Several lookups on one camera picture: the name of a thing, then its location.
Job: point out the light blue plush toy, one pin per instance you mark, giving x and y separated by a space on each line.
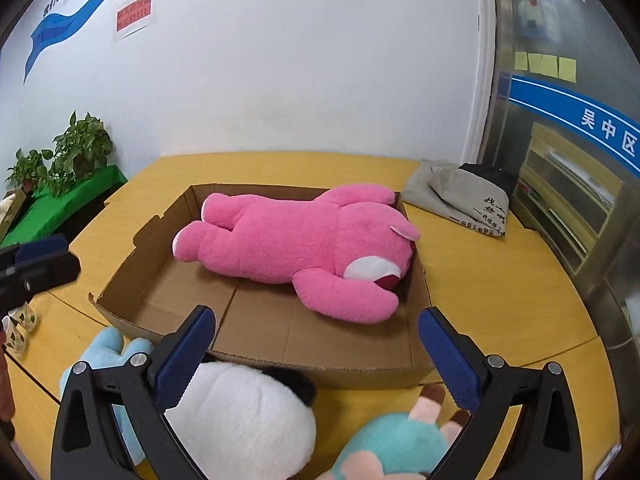
107 345

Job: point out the pink plush bear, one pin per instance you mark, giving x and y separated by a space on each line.
300 240

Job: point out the green cloth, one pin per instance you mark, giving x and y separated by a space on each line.
75 205

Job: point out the blue door banner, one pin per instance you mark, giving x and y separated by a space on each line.
550 102

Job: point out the teal and pink plush toy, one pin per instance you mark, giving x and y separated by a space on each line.
395 445

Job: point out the leaf patterned paper cup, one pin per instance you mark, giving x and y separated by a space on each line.
15 342
24 317

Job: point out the glass door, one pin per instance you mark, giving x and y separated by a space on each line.
600 25

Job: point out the gold box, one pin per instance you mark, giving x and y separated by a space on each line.
10 212

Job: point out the grey cloth bag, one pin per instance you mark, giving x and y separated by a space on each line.
450 195

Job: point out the white panda plush toy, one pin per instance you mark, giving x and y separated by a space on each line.
240 420

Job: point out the wooden shelf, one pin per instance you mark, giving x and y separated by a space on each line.
565 195

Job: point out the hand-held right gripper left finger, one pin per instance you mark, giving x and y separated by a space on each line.
182 355

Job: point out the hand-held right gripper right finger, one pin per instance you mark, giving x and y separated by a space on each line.
450 360

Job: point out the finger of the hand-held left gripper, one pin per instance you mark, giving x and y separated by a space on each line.
50 272
42 247

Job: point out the yellow sticky note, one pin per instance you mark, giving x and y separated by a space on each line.
535 64
521 61
550 66
567 69

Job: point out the red wall sign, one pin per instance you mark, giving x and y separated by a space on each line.
135 16

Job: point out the cartoon bear sticker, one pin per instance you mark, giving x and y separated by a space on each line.
532 0

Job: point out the brown cardboard box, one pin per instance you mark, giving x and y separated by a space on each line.
260 320

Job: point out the small potted green plant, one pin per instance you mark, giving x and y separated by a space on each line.
27 167

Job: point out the large potted green plant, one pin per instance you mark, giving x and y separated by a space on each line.
82 150

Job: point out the black cloth item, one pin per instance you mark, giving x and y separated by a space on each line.
492 177

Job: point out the blue wave wall poster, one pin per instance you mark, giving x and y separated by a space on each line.
55 25

